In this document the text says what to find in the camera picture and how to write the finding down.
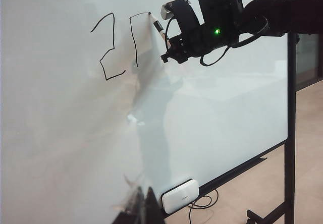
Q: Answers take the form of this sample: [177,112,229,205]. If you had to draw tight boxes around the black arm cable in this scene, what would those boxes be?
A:
[164,14,268,67]

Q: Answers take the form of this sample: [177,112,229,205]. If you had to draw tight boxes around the black floor cable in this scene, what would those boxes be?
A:
[187,188,220,210]

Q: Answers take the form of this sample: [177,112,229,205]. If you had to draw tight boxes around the white whiteboard eraser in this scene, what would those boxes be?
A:
[160,178,200,214]

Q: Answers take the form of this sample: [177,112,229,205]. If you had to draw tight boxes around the white whiteboard marker pen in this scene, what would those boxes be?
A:
[148,11,170,46]

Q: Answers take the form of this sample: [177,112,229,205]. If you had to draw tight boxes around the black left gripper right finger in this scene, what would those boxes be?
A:
[144,186,165,224]

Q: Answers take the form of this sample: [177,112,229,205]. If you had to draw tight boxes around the white glass whiteboard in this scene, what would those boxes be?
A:
[0,0,289,224]

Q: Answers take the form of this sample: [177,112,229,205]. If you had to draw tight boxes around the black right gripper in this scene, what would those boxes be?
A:
[160,22,241,64]

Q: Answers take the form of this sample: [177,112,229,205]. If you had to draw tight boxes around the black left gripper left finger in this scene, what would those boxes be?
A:
[109,175,146,224]

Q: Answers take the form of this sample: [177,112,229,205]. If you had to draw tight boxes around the black metal whiteboard stand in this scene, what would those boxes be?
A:
[245,0,300,224]

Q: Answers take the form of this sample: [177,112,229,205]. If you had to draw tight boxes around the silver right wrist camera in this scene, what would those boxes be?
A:
[159,0,200,26]

